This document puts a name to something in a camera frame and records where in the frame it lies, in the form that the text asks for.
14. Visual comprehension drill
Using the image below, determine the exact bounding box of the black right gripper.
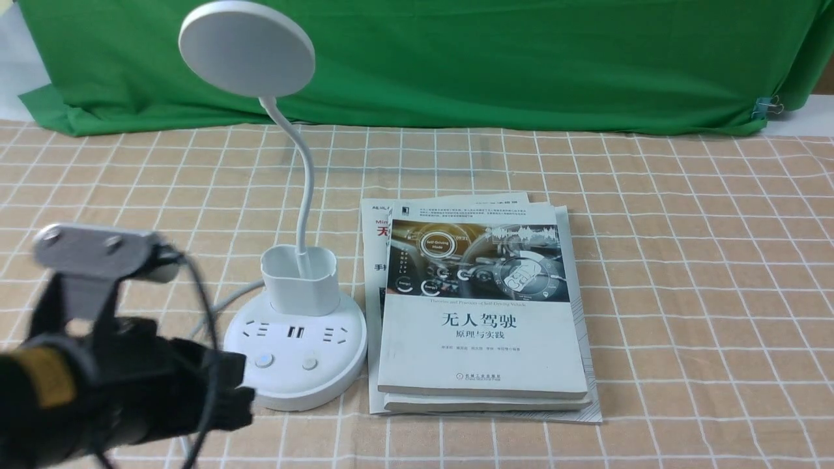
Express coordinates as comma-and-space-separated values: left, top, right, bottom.
84, 317, 255, 450

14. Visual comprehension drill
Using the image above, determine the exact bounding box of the metal binder clip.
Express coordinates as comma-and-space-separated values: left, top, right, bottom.
751, 95, 784, 120

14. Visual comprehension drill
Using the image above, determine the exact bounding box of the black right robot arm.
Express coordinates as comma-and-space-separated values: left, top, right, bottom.
1, 317, 255, 468

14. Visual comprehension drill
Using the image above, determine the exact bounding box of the white desk lamp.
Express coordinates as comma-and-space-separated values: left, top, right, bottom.
179, 1, 367, 412

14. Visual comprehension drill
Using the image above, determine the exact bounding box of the middle white book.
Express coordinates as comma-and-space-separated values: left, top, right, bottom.
382, 203, 594, 413

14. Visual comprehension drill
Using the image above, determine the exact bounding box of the black camera cable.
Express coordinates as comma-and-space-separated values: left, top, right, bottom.
91, 251, 222, 469

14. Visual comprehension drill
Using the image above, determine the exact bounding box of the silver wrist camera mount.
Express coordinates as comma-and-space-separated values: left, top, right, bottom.
32, 223, 180, 332

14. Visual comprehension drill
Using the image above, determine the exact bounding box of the top white self-driving book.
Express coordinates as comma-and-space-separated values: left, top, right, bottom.
377, 204, 589, 400

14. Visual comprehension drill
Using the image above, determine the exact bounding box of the green backdrop cloth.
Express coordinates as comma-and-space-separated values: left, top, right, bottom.
18, 1, 832, 136

